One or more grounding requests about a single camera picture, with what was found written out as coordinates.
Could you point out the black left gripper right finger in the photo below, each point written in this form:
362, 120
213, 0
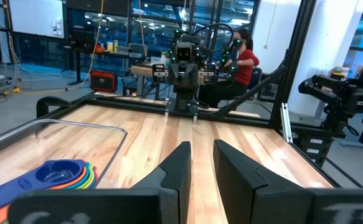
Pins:
277, 205

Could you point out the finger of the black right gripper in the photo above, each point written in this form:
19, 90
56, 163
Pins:
180, 71
187, 71

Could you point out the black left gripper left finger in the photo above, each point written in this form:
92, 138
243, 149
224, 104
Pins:
106, 207

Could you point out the pink measuring cup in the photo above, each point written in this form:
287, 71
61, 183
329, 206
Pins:
96, 179

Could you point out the yellow measuring cup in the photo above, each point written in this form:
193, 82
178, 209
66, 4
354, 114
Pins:
93, 178

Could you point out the light blue measuring cup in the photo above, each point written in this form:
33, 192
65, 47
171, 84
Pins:
88, 175

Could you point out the clear plastic basket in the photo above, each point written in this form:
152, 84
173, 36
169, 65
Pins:
59, 146

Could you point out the indigo measuring cup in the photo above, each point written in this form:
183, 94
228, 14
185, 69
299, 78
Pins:
22, 183

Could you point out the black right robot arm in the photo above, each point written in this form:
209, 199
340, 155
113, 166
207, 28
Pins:
182, 99

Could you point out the black idle robot arm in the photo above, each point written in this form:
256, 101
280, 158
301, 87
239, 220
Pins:
340, 93

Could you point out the wooden workbench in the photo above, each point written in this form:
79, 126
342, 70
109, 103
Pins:
140, 71

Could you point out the person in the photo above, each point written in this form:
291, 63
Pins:
246, 67

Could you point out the red and black case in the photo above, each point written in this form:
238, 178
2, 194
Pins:
103, 81

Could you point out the silver aluminium bar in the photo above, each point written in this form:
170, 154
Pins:
287, 124

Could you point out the white building column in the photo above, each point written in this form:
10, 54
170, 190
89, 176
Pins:
330, 46

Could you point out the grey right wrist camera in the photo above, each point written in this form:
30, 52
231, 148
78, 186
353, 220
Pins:
184, 53

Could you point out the black aluminium table frame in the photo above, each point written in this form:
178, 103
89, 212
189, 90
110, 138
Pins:
293, 62

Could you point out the white wall board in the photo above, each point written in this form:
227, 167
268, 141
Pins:
35, 18

